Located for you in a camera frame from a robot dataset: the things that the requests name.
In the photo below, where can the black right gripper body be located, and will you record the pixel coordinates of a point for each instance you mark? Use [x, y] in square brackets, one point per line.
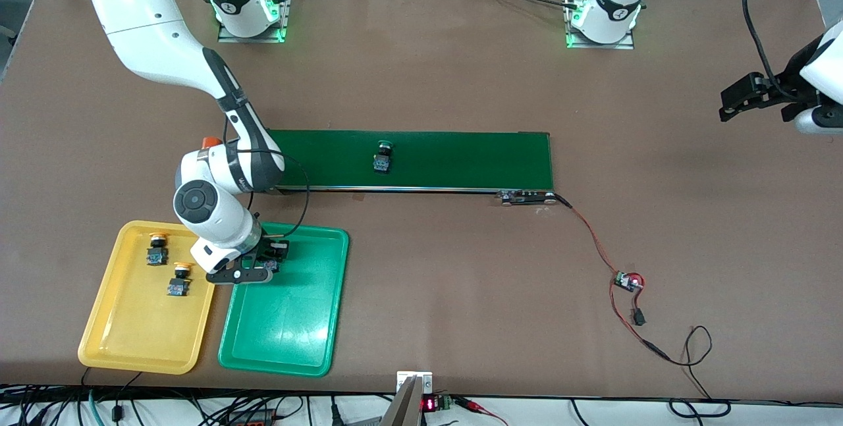
[268, 249]

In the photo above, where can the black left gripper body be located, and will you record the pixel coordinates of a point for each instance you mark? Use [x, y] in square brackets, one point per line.
[786, 83]

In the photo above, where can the yellow push button switch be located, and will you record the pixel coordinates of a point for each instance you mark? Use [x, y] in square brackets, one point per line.
[177, 288]
[157, 257]

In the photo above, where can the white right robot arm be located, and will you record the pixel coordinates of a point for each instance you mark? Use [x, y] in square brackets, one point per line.
[197, 202]

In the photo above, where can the green plastic tray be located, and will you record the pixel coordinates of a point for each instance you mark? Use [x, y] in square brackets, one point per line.
[290, 327]

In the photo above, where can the yellow plastic tray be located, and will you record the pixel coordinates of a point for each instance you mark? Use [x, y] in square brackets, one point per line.
[132, 327]

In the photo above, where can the red power strip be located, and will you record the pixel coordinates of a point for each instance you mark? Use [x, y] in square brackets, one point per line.
[250, 421]

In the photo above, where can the small green circuit board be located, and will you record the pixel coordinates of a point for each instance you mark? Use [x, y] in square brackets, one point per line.
[625, 280]

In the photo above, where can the green conveyor belt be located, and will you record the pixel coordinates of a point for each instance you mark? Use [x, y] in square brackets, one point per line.
[461, 156]

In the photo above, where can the red digit display module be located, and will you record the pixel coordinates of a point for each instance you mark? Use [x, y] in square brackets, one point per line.
[429, 404]

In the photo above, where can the red clip lead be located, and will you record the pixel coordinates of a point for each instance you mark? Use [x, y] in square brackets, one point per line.
[471, 404]

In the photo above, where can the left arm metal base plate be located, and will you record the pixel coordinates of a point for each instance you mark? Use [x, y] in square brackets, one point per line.
[619, 46]

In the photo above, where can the grey metal mounting bracket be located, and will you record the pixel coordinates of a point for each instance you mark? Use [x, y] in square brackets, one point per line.
[405, 406]

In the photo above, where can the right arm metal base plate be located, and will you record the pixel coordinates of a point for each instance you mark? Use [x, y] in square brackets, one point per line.
[263, 39]

